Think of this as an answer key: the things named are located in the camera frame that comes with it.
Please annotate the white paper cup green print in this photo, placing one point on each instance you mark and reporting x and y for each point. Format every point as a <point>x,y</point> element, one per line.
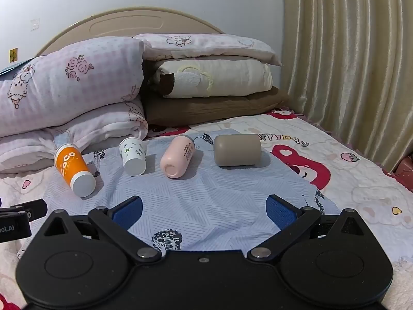
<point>133,155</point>

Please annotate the grey-brown plastic cup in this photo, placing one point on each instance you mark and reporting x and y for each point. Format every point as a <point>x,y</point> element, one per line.
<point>237,150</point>

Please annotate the yellow wall hook sticker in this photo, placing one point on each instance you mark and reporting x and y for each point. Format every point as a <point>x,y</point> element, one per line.
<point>13,55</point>

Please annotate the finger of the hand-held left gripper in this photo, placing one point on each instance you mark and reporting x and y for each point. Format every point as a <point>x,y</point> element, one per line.
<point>34,209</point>

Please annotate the pink checked pillow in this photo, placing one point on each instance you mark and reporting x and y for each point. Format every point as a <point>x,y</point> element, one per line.
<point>209,46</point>

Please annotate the pale blue patterned cloth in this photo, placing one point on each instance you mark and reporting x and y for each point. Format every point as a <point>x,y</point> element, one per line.
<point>206,197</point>

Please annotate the pink plastic cup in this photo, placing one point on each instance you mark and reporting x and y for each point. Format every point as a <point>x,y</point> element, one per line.
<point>178,156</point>

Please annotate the cream pleated curtain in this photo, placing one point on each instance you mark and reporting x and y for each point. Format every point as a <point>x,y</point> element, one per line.
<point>348,71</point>

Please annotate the white wall sticker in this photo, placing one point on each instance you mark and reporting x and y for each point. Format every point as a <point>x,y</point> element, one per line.
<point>35,25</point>

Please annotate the beige bed headboard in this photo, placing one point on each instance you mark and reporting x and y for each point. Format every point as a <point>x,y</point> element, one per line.
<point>129,21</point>

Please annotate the red object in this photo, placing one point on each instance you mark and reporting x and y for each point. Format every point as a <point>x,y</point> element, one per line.
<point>406,172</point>

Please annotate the pink checked folded quilt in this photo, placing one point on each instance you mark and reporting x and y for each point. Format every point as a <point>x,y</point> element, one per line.
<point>64,87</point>

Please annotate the brown pillow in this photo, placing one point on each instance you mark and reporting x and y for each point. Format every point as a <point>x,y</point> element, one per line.
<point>219,108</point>

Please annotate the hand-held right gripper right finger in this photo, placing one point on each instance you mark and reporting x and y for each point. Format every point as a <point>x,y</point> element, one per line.
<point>280,214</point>

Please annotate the cream pillow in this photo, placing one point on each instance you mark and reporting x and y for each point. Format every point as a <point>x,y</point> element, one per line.
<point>226,77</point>

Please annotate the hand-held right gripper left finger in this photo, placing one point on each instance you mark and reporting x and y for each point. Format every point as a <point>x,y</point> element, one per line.
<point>128,213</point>

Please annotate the orange paper cup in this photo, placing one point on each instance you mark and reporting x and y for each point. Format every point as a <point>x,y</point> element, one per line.
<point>72,168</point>

